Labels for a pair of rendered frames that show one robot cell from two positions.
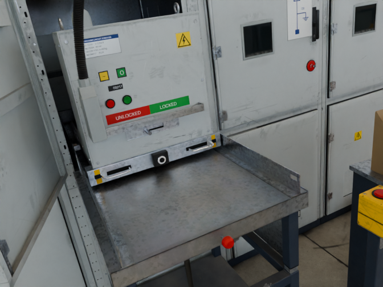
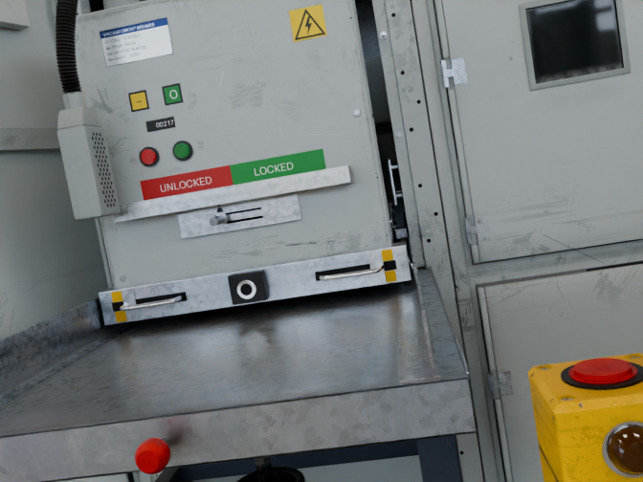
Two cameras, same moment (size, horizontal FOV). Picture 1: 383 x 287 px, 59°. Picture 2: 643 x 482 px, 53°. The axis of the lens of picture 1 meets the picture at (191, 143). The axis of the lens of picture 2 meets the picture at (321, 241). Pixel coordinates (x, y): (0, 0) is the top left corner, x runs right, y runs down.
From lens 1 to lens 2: 0.71 m
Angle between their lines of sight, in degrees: 34
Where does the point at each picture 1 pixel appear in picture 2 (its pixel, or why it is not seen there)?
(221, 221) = (180, 405)
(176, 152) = (292, 279)
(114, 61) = (160, 71)
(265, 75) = (604, 129)
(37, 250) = not seen: hidden behind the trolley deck
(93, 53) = (120, 56)
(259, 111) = (588, 225)
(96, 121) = (79, 174)
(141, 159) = (208, 283)
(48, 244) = not seen: hidden behind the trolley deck
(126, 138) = (181, 232)
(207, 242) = (121, 448)
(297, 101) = not seen: outside the picture
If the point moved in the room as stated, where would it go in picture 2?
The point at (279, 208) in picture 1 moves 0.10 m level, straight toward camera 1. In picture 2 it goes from (356, 406) to (280, 449)
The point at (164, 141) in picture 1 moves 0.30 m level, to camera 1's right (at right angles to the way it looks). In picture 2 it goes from (266, 251) to (433, 232)
